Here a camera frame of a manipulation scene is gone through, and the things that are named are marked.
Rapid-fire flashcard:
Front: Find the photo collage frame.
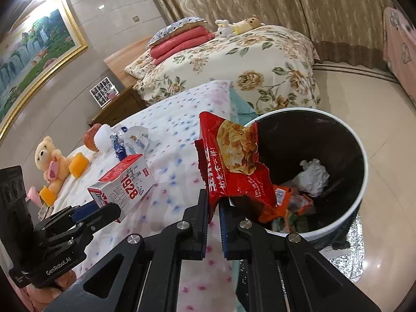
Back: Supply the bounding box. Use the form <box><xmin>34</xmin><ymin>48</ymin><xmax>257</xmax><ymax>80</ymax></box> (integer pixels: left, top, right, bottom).
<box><xmin>90</xmin><ymin>77</ymin><xmax>119</xmax><ymax>108</ymax></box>

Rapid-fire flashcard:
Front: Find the red white milk carton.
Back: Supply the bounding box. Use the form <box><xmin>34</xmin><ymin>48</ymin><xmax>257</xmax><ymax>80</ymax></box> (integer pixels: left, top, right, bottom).
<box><xmin>88</xmin><ymin>154</ymin><xmax>155</xmax><ymax>223</ymax></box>

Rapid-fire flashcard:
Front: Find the person's left hand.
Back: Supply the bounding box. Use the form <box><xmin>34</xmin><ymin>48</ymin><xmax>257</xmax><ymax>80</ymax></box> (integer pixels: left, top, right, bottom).
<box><xmin>26</xmin><ymin>270</ymin><xmax>78</xmax><ymax>312</ymax></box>

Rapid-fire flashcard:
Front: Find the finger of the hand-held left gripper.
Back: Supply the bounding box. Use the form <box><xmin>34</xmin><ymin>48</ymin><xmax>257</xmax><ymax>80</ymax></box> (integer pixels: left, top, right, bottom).
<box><xmin>48</xmin><ymin>202</ymin><xmax>122</xmax><ymax>251</ymax></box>
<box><xmin>34</xmin><ymin>201</ymin><xmax>101</xmax><ymax>238</ymax></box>

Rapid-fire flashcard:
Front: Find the white plastic bag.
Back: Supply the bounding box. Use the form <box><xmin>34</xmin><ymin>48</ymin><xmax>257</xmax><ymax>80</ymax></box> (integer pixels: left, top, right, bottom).
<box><xmin>110</xmin><ymin>125</ymin><xmax>150</xmax><ymax>161</ymax></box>

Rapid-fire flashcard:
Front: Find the silver foil sheet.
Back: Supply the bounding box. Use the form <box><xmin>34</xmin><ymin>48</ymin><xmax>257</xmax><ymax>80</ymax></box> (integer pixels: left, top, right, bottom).
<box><xmin>312</xmin><ymin>211</ymin><xmax>366</xmax><ymax>283</ymax></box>

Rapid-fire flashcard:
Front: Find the red apple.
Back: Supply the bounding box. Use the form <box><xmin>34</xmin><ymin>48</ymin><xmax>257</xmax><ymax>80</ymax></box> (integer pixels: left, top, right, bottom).
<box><xmin>83</xmin><ymin>123</ymin><xmax>103</xmax><ymax>152</ymax></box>

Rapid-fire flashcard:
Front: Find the pink heart print chair cover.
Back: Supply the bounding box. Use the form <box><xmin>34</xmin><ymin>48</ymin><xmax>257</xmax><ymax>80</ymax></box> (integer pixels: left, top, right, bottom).
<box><xmin>383</xmin><ymin>6</ymin><xmax>416</xmax><ymax>101</ymax></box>

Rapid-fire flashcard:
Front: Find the folded red quilt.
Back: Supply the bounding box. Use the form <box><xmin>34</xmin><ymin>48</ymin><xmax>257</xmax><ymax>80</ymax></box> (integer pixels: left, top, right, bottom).
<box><xmin>150</xmin><ymin>26</ymin><xmax>217</xmax><ymax>66</ymax></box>

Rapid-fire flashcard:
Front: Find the small green packet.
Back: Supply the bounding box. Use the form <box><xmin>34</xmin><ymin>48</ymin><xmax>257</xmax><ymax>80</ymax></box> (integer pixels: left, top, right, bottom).
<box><xmin>37</xmin><ymin>203</ymin><xmax>55</xmax><ymax>222</ymax></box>

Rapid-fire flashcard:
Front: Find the framed landscape painting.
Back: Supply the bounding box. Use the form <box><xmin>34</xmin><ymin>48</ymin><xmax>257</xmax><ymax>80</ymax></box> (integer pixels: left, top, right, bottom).
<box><xmin>0</xmin><ymin>0</ymin><xmax>89</xmax><ymax>139</ymax></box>

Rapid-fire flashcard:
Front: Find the white rabbit plush toy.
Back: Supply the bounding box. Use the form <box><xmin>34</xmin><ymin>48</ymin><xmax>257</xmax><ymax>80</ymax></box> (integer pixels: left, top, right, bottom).
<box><xmin>215</xmin><ymin>19</ymin><xmax>238</xmax><ymax>38</ymax></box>

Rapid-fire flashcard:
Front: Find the white foam fruit net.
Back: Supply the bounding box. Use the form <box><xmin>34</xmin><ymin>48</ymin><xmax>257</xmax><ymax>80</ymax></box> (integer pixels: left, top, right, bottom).
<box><xmin>94</xmin><ymin>124</ymin><xmax>118</xmax><ymax>153</ymax></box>

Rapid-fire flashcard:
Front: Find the yellow plush toy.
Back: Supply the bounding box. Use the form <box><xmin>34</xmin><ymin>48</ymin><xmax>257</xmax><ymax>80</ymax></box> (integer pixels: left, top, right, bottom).
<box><xmin>232</xmin><ymin>15</ymin><xmax>265</xmax><ymax>35</ymax></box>

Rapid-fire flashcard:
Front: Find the cream patterned pillow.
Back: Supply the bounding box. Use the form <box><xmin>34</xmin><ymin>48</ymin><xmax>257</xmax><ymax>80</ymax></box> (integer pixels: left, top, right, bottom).
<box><xmin>124</xmin><ymin>52</ymin><xmax>155</xmax><ymax>80</ymax></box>

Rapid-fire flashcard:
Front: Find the blue white frilled pillow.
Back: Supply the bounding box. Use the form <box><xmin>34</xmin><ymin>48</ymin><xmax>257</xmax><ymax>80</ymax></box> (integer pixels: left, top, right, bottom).
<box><xmin>148</xmin><ymin>17</ymin><xmax>207</xmax><ymax>48</ymax></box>

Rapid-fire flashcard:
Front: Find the teal bed sheet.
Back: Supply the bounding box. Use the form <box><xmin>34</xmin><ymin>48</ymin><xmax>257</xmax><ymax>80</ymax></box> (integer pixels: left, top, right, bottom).
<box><xmin>229</xmin><ymin>88</ymin><xmax>258</xmax><ymax>115</ymax></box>

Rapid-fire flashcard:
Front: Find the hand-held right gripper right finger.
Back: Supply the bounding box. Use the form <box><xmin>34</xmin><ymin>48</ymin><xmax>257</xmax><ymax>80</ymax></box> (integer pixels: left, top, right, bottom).
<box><xmin>218</xmin><ymin>201</ymin><xmax>381</xmax><ymax>312</ymax></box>

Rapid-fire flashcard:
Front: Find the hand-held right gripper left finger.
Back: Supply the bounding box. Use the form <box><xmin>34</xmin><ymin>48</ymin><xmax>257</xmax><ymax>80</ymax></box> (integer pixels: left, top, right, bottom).
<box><xmin>42</xmin><ymin>188</ymin><xmax>210</xmax><ymax>312</ymax></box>

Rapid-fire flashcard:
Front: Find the floral bed cover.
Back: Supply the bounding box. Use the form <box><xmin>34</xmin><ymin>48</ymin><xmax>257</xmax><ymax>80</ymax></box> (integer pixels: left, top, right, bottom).
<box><xmin>133</xmin><ymin>24</ymin><xmax>321</xmax><ymax>114</ymax></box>

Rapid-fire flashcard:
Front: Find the orange foam fruit net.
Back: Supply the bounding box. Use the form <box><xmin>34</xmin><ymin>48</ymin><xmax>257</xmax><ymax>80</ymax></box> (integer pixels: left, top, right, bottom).
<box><xmin>39</xmin><ymin>185</ymin><xmax>56</xmax><ymax>207</ymax></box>

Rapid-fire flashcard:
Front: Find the red snack bag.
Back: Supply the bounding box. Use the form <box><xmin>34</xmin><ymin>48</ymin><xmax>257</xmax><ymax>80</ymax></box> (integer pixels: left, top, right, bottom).
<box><xmin>194</xmin><ymin>111</ymin><xmax>287</xmax><ymax>224</ymax></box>

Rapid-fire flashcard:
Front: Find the yellow foam fruit net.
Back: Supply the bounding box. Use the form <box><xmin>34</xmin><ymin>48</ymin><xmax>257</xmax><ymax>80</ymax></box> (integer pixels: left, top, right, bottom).
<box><xmin>69</xmin><ymin>152</ymin><xmax>90</xmax><ymax>179</ymax></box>

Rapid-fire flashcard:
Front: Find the beige patterned curtain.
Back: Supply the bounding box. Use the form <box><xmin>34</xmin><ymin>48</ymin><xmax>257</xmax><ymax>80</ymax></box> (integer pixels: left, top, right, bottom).
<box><xmin>143</xmin><ymin>0</ymin><xmax>410</xmax><ymax>64</ymax></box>

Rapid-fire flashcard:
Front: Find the cream teddy bear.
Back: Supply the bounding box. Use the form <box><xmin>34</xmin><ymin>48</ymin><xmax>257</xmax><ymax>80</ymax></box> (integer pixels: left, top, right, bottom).
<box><xmin>35</xmin><ymin>135</ymin><xmax>77</xmax><ymax>196</ymax></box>

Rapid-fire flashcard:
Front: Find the wooden headboard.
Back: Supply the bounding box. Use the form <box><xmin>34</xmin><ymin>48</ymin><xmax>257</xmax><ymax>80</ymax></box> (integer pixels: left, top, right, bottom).
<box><xmin>104</xmin><ymin>37</ymin><xmax>157</xmax><ymax>92</ymax></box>

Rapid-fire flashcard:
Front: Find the orange white snack wrapper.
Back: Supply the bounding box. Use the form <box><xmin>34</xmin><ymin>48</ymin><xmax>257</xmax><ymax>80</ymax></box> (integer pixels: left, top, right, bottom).
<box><xmin>273</xmin><ymin>185</ymin><xmax>314</xmax><ymax>217</ymax></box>

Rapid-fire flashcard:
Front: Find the wooden nightstand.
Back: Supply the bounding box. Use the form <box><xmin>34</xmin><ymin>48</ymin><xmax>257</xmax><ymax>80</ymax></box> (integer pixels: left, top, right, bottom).
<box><xmin>88</xmin><ymin>85</ymin><xmax>148</xmax><ymax>129</ymax></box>

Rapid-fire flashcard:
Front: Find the round black trash bin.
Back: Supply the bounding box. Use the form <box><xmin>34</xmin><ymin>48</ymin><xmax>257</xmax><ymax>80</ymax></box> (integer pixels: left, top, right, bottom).
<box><xmin>242</xmin><ymin>109</ymin><xmax>369</xmax><ymax>243</ymax></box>

